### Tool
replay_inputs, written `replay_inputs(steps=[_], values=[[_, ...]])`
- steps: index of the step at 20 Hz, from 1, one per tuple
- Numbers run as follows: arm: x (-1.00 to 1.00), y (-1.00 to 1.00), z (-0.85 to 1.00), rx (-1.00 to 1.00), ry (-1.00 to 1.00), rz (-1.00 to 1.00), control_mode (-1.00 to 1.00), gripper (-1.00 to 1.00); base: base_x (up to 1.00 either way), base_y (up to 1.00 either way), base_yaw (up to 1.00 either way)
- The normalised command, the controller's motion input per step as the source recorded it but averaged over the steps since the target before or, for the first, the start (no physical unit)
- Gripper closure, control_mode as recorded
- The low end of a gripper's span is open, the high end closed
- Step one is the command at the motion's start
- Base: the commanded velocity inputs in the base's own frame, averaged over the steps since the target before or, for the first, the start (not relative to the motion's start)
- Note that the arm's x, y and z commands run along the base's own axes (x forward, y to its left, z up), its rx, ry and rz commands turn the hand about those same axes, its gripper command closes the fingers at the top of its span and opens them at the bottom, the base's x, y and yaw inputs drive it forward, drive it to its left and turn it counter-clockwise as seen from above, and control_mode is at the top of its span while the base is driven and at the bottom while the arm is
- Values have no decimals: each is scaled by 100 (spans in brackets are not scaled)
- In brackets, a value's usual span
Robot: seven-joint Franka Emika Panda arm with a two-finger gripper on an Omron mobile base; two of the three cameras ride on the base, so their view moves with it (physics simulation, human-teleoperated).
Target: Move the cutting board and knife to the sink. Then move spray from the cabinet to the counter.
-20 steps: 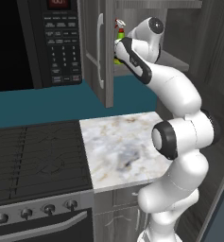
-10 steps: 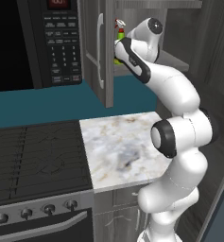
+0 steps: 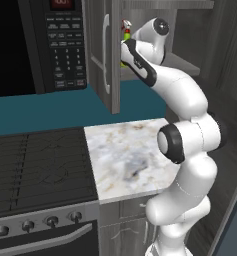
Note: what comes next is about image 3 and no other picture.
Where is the grey cabinet door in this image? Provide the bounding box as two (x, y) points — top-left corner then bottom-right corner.
(81, 0), (122, 115)

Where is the green spray bottle red nozzle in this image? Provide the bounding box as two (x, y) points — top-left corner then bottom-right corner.
(120, 19), (134, 69)

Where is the grey drawer front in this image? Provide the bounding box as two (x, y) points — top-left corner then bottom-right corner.
(119, 195), (155, 220)

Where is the black hob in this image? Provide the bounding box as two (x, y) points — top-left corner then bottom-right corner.
(0, 126), (100, 221)

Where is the black oven knob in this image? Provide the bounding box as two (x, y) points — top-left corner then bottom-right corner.
(0, 225), (10, 238)
(45, 215), (60, 229)
(21, 220), (36, 234)
(69, 211), (84, 224)

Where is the grey base cupboard door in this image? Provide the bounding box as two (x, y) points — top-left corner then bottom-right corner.
(99, 216), (159, 256)

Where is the black microwave oven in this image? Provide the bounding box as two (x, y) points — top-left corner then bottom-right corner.
(0, 0), (89, 99)

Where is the steel oven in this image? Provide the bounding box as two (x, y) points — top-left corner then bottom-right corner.
(0, 199), (101, 256)

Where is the tall grey cupboard run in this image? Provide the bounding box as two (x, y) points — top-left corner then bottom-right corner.
(200, 0), (237, 102)

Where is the silver cabinet door handle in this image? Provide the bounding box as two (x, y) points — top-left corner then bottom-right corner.
(101, 13), (112, 95)

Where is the silver cupboard door handle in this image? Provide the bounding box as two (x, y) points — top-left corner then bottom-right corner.
(143, 221), (150, 248)

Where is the grey wall cabinet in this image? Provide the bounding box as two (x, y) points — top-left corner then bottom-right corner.
(119, 0), (215, 81)

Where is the silver oven door handle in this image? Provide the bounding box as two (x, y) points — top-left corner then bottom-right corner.
(0, 222), (94, 256)

